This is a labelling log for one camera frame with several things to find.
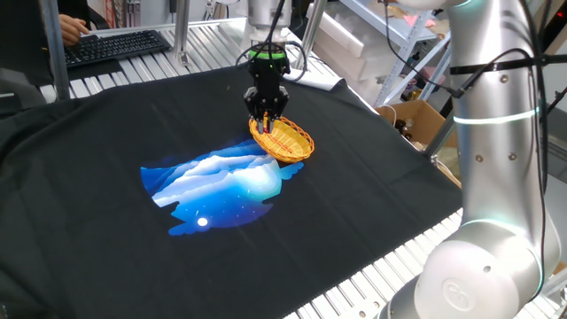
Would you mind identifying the white paper sheet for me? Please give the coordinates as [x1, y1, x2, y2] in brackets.
[283, 66, 347, 93]

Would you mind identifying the green flange ring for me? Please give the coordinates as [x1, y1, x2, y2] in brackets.
[247, 48, 288, 61]

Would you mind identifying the grey metal shelf rack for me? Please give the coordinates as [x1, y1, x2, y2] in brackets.
[338, 0, 454, 107]

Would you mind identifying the bare person hand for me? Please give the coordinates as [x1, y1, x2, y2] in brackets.
[59, 13, 91, 48]

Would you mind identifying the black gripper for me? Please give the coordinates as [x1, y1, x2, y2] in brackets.
[243, 57, 292, 134]

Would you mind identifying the orange yellow woven basket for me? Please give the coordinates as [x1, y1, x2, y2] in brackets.
[247, 114, 316, 165]

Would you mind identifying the white foam block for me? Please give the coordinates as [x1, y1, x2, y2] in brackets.
[309, 4, 393, 83]

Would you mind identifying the aluminium frame post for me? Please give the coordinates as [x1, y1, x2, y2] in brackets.
[423, 113, 457, 159]
[172, 0, 192, 67]
[42, 0, 73, 101]
[297, 0, 329, 71]

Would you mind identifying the brown cardboard box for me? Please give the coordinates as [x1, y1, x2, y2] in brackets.
[375, 99, 458, 151]

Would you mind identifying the black tripod stand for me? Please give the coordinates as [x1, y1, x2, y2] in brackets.
[547, 86, 567, 115]

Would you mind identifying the black arm strap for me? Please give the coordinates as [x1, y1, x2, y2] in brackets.
[449, 53, 567, 76]

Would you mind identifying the black computer keyboard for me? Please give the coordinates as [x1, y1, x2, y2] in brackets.
[64, 29, 173, 68]

